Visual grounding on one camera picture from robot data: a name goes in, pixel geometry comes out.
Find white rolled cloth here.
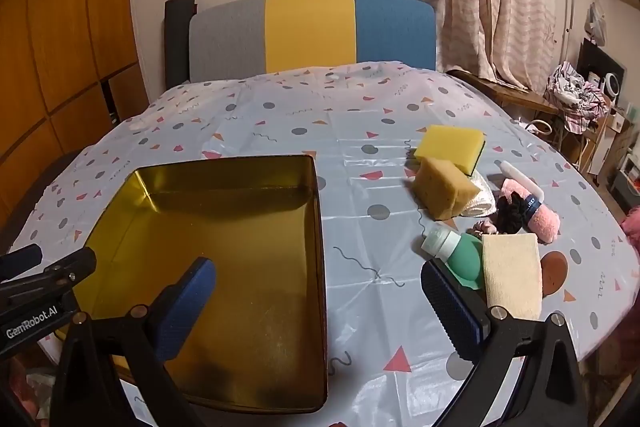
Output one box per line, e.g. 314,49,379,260
461,170,497,218

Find beige flat sponge cloth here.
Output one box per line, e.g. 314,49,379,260
482,233,542,321

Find wooden side table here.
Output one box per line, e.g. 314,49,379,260
449,69,604,173

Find pink satin scrunchie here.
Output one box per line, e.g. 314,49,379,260
468,218,499,237

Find brown egg-shaped sponge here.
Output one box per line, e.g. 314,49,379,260
540,251,568,298

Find wooden cabinet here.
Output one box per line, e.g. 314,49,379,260
1,0,149,222

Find white round fan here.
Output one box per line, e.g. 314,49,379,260
602,72,620,102

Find white plastic tube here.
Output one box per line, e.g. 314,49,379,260
498,160,544,202

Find pile of striped clothes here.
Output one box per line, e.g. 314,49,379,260
544,62,611,134

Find black scrunchie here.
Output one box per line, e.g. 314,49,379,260
495,193,527,234

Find yellow green scrub sponge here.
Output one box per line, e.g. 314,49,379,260
414,124,486,176

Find pink rolled towel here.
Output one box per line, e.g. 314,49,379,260
501,179,560,244

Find tan porous sponge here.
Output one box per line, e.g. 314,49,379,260
412,157,480,221

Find grey yellow blue chair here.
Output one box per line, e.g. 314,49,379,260
188,0,436,82

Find patterned plastic tablecloth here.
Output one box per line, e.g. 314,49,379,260
16,63,639,426

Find green silicone bottle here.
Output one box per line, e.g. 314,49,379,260
421,223,484,291

